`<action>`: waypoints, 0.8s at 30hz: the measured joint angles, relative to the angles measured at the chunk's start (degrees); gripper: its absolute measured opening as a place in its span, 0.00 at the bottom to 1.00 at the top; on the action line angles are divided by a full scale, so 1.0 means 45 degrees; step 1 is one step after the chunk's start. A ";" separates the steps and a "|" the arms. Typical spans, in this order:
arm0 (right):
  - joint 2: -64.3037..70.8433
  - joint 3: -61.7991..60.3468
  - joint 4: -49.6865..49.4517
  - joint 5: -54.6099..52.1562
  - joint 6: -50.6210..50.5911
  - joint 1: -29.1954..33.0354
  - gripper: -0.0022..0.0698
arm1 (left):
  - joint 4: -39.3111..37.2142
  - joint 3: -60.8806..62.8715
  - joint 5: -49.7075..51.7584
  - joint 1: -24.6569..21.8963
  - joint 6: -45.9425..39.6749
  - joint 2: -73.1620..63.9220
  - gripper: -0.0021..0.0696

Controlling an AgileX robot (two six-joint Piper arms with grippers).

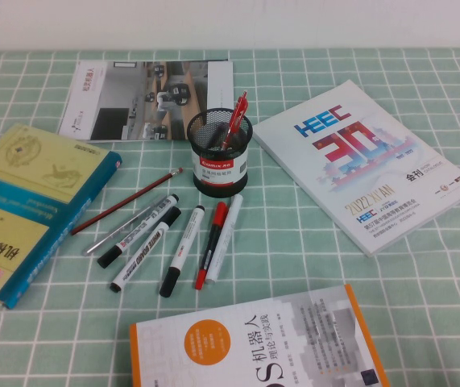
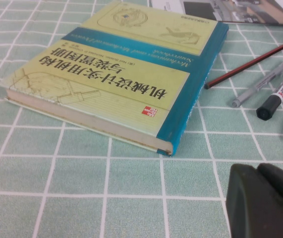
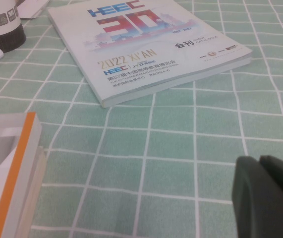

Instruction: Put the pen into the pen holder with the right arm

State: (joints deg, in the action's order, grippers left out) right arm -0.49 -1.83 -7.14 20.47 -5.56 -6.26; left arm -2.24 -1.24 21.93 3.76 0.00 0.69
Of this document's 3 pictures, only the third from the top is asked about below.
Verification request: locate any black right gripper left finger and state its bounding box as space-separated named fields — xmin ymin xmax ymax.
xmin=231 ymin=156 xmax=271 ymax=238

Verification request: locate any black mesh pen holder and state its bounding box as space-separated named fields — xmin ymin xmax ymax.
xmin=0 ymin=0 xmax=27 ymax=56

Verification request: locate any green checked tablecloth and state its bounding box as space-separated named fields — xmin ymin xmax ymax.
xmin=0 ymin=0 xmax=283 ymax=238

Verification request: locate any white HEEC exhibition catalogue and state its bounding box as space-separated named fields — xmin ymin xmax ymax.
xmin=47 ymin=0 xmax=253 ymax=108

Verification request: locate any orange and white robotics book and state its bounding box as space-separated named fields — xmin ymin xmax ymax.
xmin=0 ymin=112 xmax=49 ymax=238

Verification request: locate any white photo brochure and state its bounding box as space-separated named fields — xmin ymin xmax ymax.
xmin=19 ymin=0 xmax=50 ymax=19

